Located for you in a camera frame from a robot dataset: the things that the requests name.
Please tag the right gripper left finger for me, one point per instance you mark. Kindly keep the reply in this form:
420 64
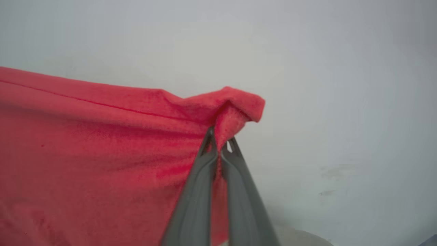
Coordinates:
196 205

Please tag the grey fabric sofa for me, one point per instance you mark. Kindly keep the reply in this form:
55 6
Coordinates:
300 239

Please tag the red garment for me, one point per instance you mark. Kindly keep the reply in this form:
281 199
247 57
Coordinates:
85 153

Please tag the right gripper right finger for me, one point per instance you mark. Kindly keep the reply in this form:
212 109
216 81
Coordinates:
244 212

